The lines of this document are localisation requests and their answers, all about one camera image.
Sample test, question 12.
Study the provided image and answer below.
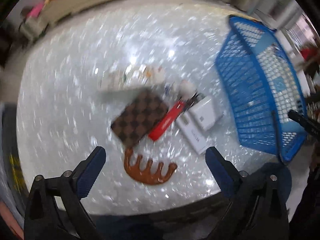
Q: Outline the blue plastic mesh basket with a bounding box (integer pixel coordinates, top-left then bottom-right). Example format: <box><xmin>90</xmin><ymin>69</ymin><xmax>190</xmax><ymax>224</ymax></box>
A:
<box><xmin>215</xmin><ymin>15</ymin><xmax>307</xmax><ymax>164</ymax></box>

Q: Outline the black adidas sleeve cylinder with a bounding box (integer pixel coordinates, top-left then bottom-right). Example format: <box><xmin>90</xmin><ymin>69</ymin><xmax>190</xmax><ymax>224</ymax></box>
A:
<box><xmin>288</xmin><ymin>110</ymin><xmax>320</xmax><ymax>141</ymax></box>

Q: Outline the white power bank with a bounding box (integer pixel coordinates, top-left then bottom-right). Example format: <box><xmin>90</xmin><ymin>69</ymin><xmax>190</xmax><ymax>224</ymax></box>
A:
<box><xmin>176</xmin><ymin>112</ymin><xmax>207</xmax><ymax>154</ymax></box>

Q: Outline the white charger adapter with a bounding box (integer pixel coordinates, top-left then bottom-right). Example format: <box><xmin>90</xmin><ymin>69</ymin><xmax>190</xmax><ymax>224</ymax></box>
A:
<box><xmin>188</xmin><ymin>96</ymin><xmax>223</xmax><ymax>131</ymax></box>

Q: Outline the red lighter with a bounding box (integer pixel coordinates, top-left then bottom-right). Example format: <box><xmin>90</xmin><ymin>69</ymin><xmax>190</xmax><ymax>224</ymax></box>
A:
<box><xmin>148</xmin><ymin>100</ymin><xmax>186</xmax><ymax>141</ymax></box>

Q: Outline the brown checkered wallet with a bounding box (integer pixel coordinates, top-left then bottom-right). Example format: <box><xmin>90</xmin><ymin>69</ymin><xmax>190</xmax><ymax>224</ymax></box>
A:
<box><xmin>111</xmin><ymin>89</ymin><xmax>169</xmax><ymax>148</ymax></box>

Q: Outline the brown antler-shaped comb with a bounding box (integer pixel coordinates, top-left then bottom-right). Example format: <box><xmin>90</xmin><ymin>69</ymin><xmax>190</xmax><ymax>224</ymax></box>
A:
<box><xmin>124</xmin><ymin>148</ymin><xmax>177</xmax><ymax>185</ymax></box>

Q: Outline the white remote control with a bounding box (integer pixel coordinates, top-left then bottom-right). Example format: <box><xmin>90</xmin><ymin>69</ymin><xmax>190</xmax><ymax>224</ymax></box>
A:
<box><xmin>98</xmin><ymin>64</ymin><xmax>165</xmax><ymax>92</ymax></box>

